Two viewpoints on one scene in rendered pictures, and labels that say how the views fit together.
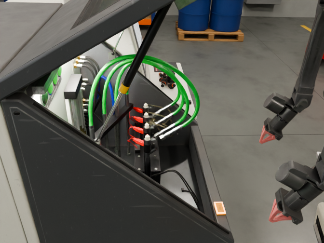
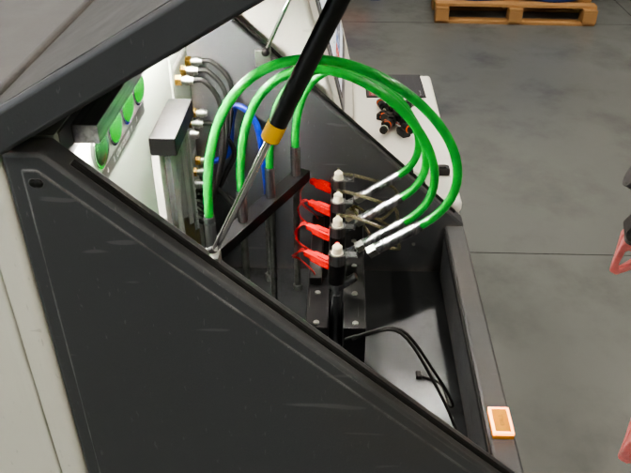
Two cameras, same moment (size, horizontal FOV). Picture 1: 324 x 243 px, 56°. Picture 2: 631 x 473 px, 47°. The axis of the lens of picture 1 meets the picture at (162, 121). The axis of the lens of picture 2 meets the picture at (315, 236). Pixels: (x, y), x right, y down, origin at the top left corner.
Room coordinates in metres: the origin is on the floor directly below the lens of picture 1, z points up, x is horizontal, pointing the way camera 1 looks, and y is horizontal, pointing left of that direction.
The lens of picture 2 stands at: (-0.01, -0.03, 1.77)
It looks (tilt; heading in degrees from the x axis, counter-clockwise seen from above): 34 degrees down; 7
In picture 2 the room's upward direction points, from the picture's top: straight up
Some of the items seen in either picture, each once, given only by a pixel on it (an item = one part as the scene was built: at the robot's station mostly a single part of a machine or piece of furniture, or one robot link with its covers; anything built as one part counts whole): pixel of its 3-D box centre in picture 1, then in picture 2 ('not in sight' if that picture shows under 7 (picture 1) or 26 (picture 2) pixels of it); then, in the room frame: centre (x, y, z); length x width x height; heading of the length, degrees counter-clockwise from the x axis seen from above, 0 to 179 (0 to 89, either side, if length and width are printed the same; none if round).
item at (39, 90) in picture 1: (61, 50); (145, 45); (0.90, 0.31, 1.43); 0.54 x 0.03 x 0.02; 5
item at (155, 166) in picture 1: (146, 157); (335, 297); (1.05, 0.06, 0.91); 0.34 x 0.10 x 0.15; 5
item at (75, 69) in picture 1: (81, 83); (192, 121); (1.14, 0.34, 1.20); 0.13 x 0.03 x 0.31; 5
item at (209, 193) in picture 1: (204, 182); (469, 358); (0.95, -0.19, 0.87); 0.62 x 0.04 x 0.16; 5
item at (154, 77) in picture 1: (168, 87); (398, 132); (1.64, -0.03, 0.97); 0.70 x 0.22 x 0.03; 5
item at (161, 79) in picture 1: (168, 77); (398, 111); (1.67, -0.03, 1.01); 0.23 x 0.11 x 0.06; 5
